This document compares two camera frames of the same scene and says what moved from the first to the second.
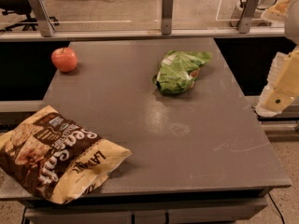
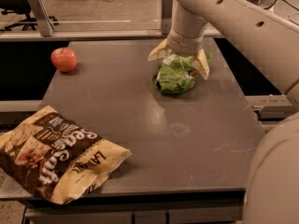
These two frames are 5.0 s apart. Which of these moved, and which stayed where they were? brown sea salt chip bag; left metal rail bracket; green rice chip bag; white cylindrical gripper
Moved: white cylindrical gripper
Stayed: green rice chip bag; left metal rail bracket; brown sea salt chip bag
